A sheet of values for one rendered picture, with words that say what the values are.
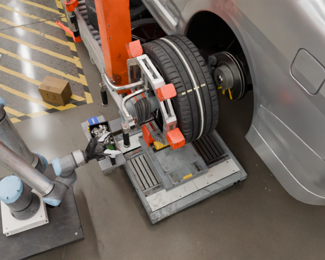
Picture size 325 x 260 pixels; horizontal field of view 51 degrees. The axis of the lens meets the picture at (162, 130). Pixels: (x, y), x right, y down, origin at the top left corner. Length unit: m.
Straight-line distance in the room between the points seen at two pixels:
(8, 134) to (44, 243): 0.77
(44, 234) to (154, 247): 0.76
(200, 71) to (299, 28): 0.60
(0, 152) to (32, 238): 0.76
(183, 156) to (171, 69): 0.95
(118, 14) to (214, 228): 1.62
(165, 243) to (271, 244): 0.76
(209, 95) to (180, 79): 0.19
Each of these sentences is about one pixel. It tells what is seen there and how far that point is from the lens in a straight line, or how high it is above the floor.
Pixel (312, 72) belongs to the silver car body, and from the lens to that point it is 1.51.
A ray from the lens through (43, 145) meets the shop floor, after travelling 3.05.
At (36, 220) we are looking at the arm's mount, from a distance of 2.34.
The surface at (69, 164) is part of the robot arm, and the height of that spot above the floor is 0.84.
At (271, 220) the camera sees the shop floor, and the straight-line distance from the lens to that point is 2.76.
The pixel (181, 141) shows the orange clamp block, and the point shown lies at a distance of 1.89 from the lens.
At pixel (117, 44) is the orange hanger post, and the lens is 2.23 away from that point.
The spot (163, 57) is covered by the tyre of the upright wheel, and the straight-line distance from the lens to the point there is 1.87.
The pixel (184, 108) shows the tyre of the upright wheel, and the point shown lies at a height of 1.04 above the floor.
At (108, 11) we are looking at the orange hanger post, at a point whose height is 1.25.
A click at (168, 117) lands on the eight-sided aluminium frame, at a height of 0.98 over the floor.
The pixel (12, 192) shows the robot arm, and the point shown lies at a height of 0.63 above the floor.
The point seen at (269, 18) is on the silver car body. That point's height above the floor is 1.53.
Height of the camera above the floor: 2.47
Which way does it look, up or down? 56 degrees down
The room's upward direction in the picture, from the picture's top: 2 degrees clockwise
